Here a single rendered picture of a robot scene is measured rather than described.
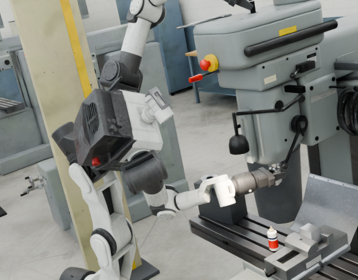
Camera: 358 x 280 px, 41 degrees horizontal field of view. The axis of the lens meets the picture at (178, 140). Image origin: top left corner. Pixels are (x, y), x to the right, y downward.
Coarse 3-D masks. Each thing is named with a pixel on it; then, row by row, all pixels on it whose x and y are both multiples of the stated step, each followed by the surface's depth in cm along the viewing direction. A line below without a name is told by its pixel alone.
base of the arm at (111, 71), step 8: (104, 64) 194; (112, 64) 190; (120, 64) 190; (104, 72) 192; (112, 72) 190; (120, 72) 189; (104, 80) 193; (112, 80) 190; (120, 88) 191; (128, 88) 194; (136, 88) 198
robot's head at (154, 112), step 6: (156, 96) 181; (150, 102) 180; (156, 102) 180; (162, 102) 181; (144, 108) 185; (150, 108) 185; (156, 108) 180; (168, 108) 180; (144, 114) 184; (150, 114) 183; (156, 114) 180; (162, 114) 179; (168, 114) 179; (150, 120) 184; (162, 120) 179
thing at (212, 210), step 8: (208, 176) 244; (216, 176) 242; (216, 200) 235; (240, 200) 235; (200, 208) 246; (208, 208) 242; (216, 208) 237; (224, 208) 233; (232, 208) 231; (240, 208) 236; (208, 216) 244; (216, 216) 239; (224, 216) 235; (232, 216) 232; (240, 216) 237; (232, 224) 233
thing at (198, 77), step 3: (210, 72) 184; (213, 72) 184; (216, 72) 185; (219, 72) 186; (198, 75) 180; (201, 75) 181; (204, 75) 182; (207, 75) 183; (189, 78) 179; (192, 78) 179; (195, 78) 179; (198, 78) 180; (201, 78) 181; (189, 81) 179; (192, 81) 179; (195, 81) 180
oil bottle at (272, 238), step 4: (272, 228) 204; (268, 232) 205; (272, 232) 204; (276, 232) 205; (268, 236) 205; (272, 236) 204; (276, 236) 205; (268, 240) 206; (272, 240) 204; (276, 240) 205; (272, 244) 205; (276, 244) 205; (272, 248) 206; (276, 248) 206
